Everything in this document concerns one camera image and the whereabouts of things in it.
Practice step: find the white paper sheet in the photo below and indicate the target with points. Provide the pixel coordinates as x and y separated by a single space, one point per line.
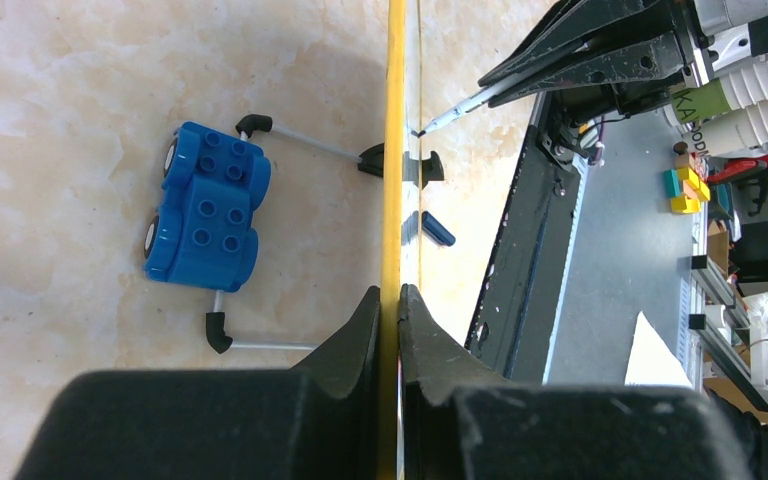
651 363

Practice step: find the stack of paper cups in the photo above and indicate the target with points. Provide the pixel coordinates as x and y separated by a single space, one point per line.
726 116

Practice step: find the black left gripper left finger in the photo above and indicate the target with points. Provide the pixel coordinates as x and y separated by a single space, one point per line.
149 424

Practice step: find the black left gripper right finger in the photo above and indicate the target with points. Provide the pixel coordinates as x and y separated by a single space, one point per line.
463 420

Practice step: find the yellow framed whiteboard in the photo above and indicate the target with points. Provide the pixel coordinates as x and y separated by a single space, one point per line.
394 132

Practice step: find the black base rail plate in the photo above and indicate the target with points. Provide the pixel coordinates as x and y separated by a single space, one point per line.
515 321

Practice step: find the white whiteboard marker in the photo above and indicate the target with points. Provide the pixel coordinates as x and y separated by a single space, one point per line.
511 88

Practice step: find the blue marker cap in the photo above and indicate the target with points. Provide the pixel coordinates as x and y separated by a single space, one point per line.
436 231

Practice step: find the blue toy car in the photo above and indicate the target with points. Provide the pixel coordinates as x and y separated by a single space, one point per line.
202 234

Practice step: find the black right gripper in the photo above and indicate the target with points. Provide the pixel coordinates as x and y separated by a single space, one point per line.
620 54

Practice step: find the colourful toy block stack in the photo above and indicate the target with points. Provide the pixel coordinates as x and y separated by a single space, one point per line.
685 184

